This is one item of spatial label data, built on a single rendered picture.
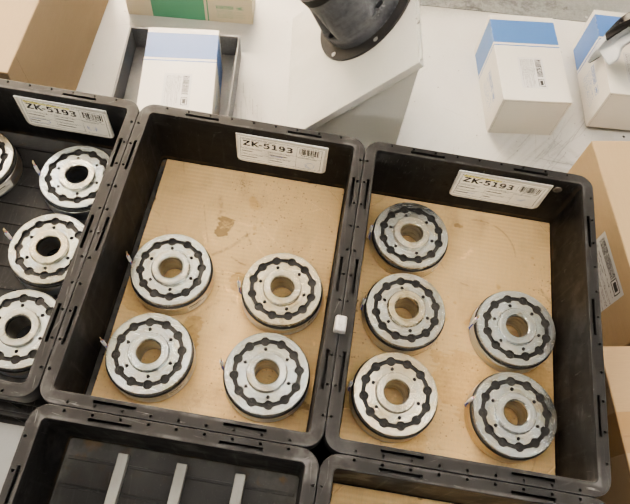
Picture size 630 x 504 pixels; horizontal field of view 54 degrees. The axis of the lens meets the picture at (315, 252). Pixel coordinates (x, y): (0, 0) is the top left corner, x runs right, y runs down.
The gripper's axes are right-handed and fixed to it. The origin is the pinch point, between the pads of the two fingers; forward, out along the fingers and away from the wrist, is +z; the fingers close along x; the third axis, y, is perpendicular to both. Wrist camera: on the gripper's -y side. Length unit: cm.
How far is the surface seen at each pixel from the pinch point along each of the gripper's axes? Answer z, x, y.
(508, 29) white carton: -1.4, -22.1, -3.9
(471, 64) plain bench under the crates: 7.6, -26.2, -3.5
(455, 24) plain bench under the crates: 7.7, -28.9, -13.8
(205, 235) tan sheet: -5, -69, 46
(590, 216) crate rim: -16, -20, 43
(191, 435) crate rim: -15, -66, 74
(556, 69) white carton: -1.5, -14.2, 4.7
